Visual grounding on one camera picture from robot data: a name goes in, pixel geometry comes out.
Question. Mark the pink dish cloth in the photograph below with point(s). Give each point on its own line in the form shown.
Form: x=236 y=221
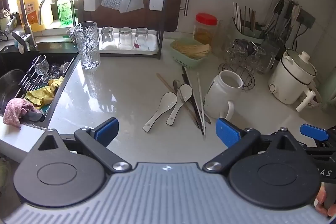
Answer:
x=17 y=109

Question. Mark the person's right hand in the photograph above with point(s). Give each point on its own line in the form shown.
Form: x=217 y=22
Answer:
x=320 y=200

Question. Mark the black chopstick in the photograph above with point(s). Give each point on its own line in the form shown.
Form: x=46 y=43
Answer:
x=196 y=106
x=191 y=94

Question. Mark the bundle of assorted chopsticks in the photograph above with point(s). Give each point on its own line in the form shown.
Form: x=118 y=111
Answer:
x=242 y=16

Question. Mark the plastic jar with red lid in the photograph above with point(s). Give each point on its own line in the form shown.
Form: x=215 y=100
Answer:
x=204 y=29

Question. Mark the white ceramic spoon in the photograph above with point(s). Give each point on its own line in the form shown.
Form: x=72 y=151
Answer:
x=183 y=94
x=165 y=102

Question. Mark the yellow dish cloth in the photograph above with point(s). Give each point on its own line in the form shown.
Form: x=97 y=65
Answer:
x=44 y=94

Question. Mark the small clear drinking glass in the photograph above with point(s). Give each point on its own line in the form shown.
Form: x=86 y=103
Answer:
x=126 y=39
x=108 y=37

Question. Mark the textured glass pitcher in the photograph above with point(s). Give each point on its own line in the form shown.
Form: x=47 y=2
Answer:
x=224 y=37
x=270 y=54

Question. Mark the black kitchen sink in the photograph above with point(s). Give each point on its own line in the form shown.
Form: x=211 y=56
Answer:
x=60 y=50

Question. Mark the set of hanging clear glasses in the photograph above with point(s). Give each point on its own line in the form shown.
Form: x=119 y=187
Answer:
x=241 y=54

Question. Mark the row of hanging kitchen utensils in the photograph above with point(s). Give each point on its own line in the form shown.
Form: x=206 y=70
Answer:
x=278 y=14

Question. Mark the green dish soap bottle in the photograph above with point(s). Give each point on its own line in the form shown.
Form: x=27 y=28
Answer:
x=64 y=10

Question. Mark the light wooden chopstick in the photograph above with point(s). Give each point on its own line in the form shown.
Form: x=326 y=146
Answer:
x=164 y=81

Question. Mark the clear wine glass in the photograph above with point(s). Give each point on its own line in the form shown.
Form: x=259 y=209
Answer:
x=40 y=65

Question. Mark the dark grey tall faucet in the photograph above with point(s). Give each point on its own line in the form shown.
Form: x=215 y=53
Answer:
x=22 y=11

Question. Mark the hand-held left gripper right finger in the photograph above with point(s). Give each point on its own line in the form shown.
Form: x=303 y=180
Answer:
x=227 y=134

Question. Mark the black sink drying rack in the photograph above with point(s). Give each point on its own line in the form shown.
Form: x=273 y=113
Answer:
x=29 y=77

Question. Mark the black metal kitchen rack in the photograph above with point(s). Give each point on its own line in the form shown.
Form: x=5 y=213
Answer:
x=160 y=37

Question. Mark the green utensil holder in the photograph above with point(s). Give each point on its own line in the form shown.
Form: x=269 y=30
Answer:
x=249 y=37

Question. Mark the tall textured glass cup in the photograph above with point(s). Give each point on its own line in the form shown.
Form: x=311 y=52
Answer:
x=88 y=48

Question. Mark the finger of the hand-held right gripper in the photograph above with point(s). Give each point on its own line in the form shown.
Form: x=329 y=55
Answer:
x=313 y=132

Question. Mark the white ceramic mug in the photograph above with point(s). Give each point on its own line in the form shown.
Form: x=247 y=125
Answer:
x=220 y=98

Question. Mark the pale green kettle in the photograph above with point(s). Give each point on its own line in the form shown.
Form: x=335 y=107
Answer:
x=329 y=92

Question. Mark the black wall socket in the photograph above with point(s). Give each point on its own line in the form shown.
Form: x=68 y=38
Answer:
x=307 y=18

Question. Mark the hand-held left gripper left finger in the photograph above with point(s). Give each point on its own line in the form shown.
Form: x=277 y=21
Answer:
x=107 y=130

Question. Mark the bundle of dried noodles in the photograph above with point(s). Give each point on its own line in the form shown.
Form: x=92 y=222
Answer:
x=193 y=50

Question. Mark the white electric cooker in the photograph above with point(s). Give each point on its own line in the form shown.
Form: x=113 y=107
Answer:
x=291 y=79

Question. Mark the yellow detergent jug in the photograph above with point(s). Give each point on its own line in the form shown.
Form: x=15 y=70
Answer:
x=34 y=8

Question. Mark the dark metal pot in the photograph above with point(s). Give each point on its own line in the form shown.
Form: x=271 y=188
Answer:
x=9 y=90

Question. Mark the green plastic basket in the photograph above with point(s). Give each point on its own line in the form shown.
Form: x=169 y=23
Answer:
x=183 y=61

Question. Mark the white drip tray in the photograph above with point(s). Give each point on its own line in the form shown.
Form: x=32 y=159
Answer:
x=153 y=45

